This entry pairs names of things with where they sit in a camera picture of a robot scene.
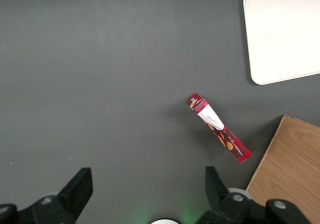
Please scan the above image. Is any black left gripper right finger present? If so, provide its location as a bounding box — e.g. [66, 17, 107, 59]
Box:
[197, 166, 311, 224]

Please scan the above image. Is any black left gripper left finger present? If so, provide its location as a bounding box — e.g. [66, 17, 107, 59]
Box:
[0, 167, 94, 224]

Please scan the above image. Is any red cookie box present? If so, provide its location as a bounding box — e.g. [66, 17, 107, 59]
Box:
[186, 93, 253, 165]

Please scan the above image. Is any cream plastic tray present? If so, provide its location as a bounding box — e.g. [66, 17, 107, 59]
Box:
[243, 0, 320, 86]

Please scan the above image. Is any wooden two-drawer cabinet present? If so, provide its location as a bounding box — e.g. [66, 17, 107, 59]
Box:
[245, 115, 320, 224]

